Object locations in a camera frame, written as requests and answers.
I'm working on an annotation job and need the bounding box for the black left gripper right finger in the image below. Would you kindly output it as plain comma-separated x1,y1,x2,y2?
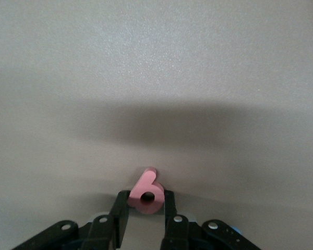
160,191,207,250

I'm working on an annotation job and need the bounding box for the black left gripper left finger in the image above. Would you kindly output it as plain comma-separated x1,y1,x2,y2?
79,190,131,250

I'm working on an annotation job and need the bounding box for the pink letter g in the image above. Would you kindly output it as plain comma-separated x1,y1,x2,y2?
127,167,164,216

